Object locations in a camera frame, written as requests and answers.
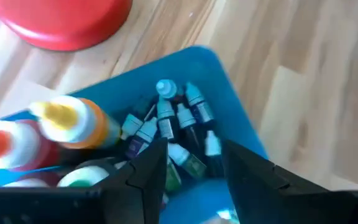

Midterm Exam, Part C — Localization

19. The small red dropper bottle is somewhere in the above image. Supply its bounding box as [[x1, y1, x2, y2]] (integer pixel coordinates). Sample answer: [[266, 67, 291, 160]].
[[155, 78, 185, 100]]

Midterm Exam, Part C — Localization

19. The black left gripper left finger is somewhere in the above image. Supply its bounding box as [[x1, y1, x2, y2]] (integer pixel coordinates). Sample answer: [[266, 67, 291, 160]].
[[99, 138, 168, 224]]

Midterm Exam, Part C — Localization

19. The teal plastic bin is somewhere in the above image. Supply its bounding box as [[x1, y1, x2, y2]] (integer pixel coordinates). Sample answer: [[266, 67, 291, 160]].
[[0, 45, 269, 224]]

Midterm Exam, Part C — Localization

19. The small green dropper bottle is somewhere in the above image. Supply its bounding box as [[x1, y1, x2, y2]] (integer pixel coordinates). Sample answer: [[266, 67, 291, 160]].
[[167, 142, 208, 180]]

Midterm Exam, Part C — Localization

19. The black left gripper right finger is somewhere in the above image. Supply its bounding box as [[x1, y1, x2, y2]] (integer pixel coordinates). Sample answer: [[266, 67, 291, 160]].
[[222, 139, 352, 224]]

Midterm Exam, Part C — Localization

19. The red desk lamp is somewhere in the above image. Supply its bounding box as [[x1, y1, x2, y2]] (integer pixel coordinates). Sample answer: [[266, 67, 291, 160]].
[[0, 0, 133, 52]]

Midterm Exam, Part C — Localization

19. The small purple dropper bottle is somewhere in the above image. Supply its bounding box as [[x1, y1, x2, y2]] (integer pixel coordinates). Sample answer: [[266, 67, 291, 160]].
[[125, 116, 158, 160]]

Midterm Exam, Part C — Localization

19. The yellow-capped orange coloring bottle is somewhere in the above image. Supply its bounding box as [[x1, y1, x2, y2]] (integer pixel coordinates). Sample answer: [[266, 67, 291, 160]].
[[29, 95, 122, 150]]

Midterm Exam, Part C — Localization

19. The small black dropper bottle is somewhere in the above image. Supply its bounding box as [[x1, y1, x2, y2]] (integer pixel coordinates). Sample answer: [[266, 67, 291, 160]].
[[203, 129, 224, 178], [156, 98, 180, 141], [176, 102, 200, 150]]

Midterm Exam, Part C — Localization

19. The orange-capped red bottle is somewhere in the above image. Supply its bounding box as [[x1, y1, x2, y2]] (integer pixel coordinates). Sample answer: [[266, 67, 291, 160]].
[[0, 119, 60, 172]]

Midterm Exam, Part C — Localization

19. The large green coloring bottle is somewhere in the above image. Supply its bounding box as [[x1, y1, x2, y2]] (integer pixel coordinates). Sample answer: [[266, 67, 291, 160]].
[[57, 164, 117, 188]]

